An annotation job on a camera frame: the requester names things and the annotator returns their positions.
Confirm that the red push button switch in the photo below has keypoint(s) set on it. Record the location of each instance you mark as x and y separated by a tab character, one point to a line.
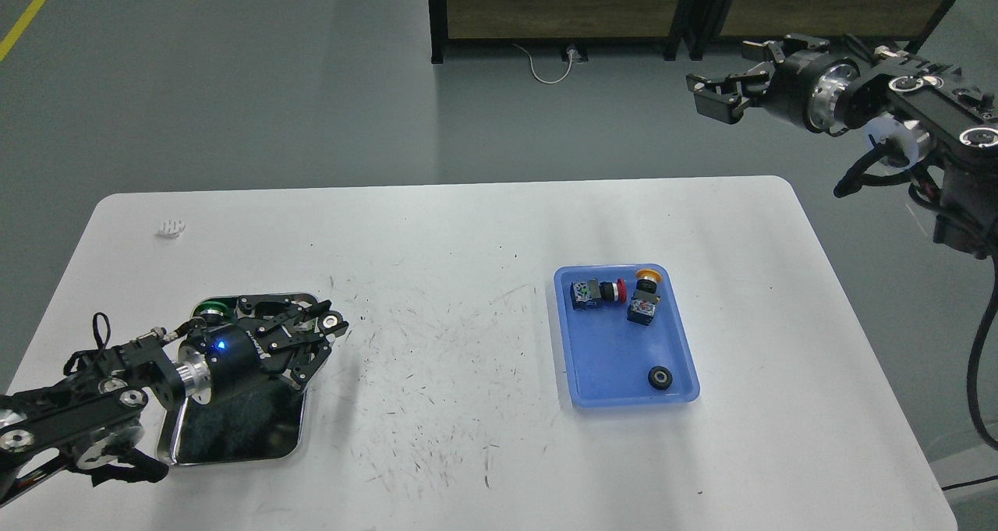
593	293

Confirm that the green push button switch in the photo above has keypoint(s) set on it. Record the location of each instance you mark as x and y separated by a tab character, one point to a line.
214	312

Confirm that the black gear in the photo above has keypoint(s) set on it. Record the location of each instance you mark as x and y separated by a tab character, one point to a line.
332	324
660	378

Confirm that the small white plastic piece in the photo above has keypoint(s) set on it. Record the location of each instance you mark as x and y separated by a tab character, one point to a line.
171	230

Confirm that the wooden cabinet right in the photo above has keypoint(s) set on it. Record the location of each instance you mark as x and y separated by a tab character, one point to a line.
728	20

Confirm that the wooden cabinet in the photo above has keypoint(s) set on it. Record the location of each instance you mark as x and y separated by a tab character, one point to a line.
564	24
728	20

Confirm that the black left-side robot arm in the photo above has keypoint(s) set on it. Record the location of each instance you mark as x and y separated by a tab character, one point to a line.
89	422

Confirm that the wooden cabinet left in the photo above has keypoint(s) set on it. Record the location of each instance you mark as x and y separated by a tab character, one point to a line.
564	24

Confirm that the black right-side robot arm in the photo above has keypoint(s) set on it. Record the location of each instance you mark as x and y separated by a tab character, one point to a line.
928	132

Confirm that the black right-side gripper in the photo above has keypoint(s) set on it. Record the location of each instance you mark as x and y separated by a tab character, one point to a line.
795	79

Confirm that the blue plastic tray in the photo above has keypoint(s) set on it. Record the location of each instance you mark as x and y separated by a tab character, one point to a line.
607	357

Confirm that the silver metal tray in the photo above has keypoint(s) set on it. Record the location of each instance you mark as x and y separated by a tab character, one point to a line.
264	423

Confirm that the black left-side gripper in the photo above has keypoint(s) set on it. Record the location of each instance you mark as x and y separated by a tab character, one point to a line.
260	344

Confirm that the yellow push button switch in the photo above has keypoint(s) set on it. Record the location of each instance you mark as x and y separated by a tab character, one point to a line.
644	302

